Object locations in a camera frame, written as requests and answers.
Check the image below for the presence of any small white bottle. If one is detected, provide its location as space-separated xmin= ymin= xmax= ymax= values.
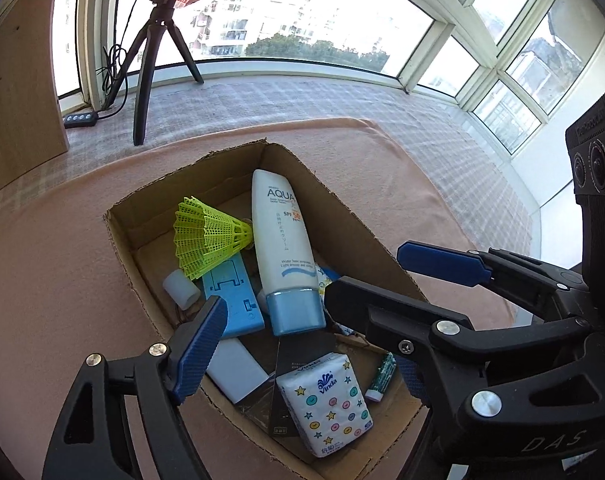
xmin=163 ymin=269 xmax=200 ymax=311

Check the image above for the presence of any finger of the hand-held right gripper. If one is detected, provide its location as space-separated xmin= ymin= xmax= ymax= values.
xmin=324 ymin=276 xmax=597 ymax=411
xmin=397 ymin=241 xmax=591 ymax=318

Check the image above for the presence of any white checked cloth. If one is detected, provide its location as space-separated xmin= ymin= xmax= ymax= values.
xmin=0 ymin=77 xmax=541 ymax=261

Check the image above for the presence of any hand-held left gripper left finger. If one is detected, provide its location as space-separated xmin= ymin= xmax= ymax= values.
xmin=41 ymin=295 xmax=229 ymax=480

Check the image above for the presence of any yellow plastic shuttlecock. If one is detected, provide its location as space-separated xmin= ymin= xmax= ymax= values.
xmin=174 ymin=196 xmax=254 ymax=281

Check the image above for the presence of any blue phone stand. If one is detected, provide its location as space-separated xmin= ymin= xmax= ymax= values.
xmin=201 ymin=251 xmax=266 ymax=337

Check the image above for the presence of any green white lip balm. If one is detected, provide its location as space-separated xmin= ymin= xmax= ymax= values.
xmin=365 ymin=351 xmax=397 ymax=403

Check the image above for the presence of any black inline remote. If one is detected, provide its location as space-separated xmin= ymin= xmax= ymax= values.
xmin=63 ymin=111 xmax=100 ymax=129

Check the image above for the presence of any white power bank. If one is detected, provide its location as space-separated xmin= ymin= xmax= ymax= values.
xmin=206 ymin=336 xmax=269 ymax=405

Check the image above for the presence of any black printed card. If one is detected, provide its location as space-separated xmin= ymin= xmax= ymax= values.
xmin=242 ymin=332 xmax=353 ymax=438

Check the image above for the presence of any light wooden board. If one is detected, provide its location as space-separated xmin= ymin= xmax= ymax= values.
xmin=0 ymin=0 xmax=70 ymax=196

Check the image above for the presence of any cardboard box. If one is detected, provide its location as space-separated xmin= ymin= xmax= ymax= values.
xmin=104 ymin=142 xmax=433 ymax=480

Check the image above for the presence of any black cable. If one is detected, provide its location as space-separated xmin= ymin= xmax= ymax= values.
xmin=100 ymin=0 xmax=148 ymax=116

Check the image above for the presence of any star patterned tissue pack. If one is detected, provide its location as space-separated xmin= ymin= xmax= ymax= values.
xmin=276 ymin=353 xmax=374 ymax=458

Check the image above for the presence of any white sunscreen tube blue cap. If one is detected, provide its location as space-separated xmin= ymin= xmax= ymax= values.
xmin=251 ymin=169 xmax=327 ymax=337

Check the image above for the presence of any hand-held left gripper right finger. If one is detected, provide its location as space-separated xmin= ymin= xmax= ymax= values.
xmin=397 ymin=355 xmax=431 ymax=408

